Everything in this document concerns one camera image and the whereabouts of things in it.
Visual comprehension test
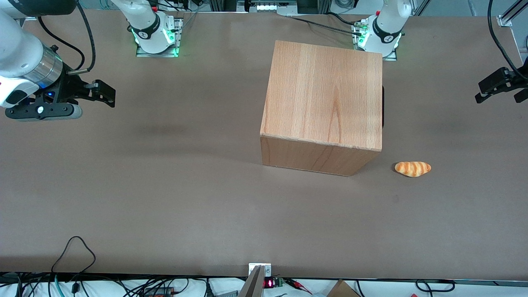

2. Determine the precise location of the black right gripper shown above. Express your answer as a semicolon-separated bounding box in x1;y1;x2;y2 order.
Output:
29;73;116;108

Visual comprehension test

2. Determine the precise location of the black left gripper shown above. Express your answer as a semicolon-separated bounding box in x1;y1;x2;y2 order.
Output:
474;62;528;104

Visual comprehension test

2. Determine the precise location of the wooden drawer cabinet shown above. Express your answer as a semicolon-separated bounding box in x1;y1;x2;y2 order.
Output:
260;40;384;177

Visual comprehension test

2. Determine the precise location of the orange striped bread roll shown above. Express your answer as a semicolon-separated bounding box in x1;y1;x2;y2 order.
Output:
394;160;432;178

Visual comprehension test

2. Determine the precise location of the white lit device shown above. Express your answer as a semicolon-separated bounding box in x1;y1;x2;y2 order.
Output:
247;0;290;13

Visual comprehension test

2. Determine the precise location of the orange black connector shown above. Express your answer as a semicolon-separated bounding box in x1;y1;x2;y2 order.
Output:
142;286;176;297

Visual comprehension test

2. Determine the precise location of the wooden plank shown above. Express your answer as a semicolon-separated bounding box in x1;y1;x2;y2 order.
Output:
237;265;266;297

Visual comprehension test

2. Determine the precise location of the brown cardboard piece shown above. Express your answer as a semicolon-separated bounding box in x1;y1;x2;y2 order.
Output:
327;280;362;297

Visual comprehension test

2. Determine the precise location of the red test lead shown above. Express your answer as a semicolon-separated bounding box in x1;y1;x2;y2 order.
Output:
284;278;314;295

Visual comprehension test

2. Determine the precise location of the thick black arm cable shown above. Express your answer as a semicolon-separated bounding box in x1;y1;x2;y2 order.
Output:
66;0;97;75

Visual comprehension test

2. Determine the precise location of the black hanging cable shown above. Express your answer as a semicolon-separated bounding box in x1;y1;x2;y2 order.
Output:
488;0;528;81

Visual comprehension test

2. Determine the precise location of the aluminium frame profile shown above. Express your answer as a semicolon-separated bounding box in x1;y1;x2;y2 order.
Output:
497;0;528;28

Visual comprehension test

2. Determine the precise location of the thin black looped cable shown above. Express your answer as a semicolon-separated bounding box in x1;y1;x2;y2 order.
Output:
51;236;97;275

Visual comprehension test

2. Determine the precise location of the black cable on table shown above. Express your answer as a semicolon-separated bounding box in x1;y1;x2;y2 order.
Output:
287;15;363;36

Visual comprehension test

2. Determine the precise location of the black cable loop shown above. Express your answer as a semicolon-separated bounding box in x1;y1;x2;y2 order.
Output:
415;279;456;293

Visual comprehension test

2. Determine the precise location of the small metal bracket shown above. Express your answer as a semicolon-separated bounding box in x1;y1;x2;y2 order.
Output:
248;263;272;277

